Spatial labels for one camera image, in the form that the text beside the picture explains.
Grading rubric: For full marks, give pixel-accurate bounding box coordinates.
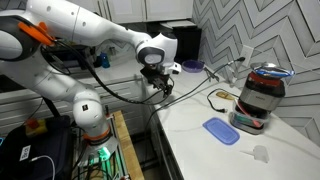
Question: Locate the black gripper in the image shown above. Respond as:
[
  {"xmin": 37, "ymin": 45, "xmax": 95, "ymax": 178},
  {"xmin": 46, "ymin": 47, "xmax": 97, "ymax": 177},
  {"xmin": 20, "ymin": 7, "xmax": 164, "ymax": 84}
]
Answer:
[{"xmin": 140, "ymin": 65, "xmax": 175, "ymax": 99}]

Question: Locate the blue bottle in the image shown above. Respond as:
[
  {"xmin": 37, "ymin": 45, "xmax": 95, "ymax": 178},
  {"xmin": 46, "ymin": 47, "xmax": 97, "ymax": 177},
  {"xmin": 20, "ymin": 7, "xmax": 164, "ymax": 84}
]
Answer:
[{"xmin": 99, "ymin": 52, "xmax": 111, "ymax": 70}]

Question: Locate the blue plastic container lid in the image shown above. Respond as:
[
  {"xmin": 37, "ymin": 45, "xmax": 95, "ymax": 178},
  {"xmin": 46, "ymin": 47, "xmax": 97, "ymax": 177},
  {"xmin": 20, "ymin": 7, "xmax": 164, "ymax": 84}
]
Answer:
[{"xmin": 202, "ymin": 116, "xmax": 241, "ymax": 146}]

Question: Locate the wooden board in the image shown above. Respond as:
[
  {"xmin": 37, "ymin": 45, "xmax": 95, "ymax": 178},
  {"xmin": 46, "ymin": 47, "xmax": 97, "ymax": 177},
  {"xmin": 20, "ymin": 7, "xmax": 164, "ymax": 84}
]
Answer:
[{"xmin": 113, "ymin": 110, "xmax": 146, "ymax": 180}]

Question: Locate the clear plastic food container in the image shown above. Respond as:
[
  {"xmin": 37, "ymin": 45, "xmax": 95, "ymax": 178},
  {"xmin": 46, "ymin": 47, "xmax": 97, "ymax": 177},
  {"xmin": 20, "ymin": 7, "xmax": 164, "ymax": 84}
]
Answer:
[{"xmin": 228, "ymin": 100, "xmax": 272, "ymax": 136}]

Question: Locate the black silver kitchen appliance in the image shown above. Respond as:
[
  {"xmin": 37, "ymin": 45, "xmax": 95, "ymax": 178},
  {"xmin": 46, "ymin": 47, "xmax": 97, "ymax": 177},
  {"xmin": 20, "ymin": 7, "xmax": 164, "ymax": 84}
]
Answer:
[{"xmin": 237, "ymin": 70, "xmax": 287, "ymax": 118}]

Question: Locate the blue shiny plate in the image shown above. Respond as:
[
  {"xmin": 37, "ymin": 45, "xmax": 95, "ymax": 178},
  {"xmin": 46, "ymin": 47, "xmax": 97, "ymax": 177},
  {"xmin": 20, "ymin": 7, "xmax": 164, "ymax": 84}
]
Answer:
[{"xmin": 250, "ymin": 61, "xmax": 296, "ymax": 80}]

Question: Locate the clear plastic scoop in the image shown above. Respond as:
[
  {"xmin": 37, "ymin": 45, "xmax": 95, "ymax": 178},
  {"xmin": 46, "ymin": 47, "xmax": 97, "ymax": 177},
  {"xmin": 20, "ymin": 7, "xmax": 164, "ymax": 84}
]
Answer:
[{"xmin": 240, "ymin": 144, "xmax": 270, "ymax": 164}]

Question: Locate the yellow emergency stop button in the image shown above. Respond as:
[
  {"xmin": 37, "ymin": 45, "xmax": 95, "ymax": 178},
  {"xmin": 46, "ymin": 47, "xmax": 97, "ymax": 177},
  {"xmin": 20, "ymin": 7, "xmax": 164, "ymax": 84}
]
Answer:
[{"xmin": 25, "ymin": 118, "xmax": 48, "ymax": 138}]

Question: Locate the black equipment case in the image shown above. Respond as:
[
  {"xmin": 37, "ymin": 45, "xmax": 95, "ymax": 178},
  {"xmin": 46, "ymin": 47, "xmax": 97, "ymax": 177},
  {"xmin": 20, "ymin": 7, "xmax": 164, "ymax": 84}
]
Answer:
[{"xmin": 0, "ymin": 115, "xmax": 76, "ymax": 180}]

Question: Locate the long thin power cable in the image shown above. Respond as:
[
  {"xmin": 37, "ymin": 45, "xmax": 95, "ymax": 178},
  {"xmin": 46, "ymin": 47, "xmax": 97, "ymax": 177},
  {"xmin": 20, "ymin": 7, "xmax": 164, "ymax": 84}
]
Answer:
[{"xmin": 143, "ymin": 56, "xmax": 247, "ymax": 158}]

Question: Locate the black appliance cord with plug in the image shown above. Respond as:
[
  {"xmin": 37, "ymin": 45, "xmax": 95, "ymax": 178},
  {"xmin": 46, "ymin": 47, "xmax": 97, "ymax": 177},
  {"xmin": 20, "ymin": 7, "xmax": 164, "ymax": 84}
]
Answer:
[{"xmin": 206, "ymin": 87, "xmax": 240, "ymax": 114}]

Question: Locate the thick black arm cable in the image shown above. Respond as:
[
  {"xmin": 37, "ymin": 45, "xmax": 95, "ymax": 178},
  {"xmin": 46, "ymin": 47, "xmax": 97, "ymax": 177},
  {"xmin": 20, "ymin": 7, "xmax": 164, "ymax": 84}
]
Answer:
[{"xmin": 53, "ymin": 39, "xmax": 175, "ymax": 106}]

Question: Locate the white wall outlet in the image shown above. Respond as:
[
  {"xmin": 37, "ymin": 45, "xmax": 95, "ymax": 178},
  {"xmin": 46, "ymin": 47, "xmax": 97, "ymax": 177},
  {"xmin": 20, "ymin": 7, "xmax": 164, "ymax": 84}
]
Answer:
[{"xmin": 239, "ymin": 44, "xmax": 255, "ymax": 68}]

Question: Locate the white thin cable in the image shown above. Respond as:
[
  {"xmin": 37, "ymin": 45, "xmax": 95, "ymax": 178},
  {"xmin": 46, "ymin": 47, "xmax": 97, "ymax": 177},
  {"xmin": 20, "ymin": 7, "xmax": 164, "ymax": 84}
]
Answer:
[{"xmin": 30, "ymin": 154, "xmax": 56, "ymax": 180}]

